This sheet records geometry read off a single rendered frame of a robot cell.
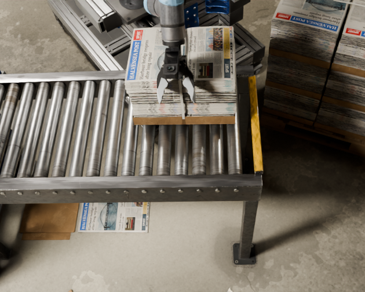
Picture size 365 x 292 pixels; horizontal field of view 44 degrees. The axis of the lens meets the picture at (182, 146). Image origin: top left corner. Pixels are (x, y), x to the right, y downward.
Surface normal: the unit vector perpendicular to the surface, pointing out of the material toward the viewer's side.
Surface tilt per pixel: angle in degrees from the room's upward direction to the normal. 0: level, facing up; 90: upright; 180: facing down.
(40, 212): 0
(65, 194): 90
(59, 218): 0
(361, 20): 0
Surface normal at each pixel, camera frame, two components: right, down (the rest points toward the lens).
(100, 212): -0.07, -0.52
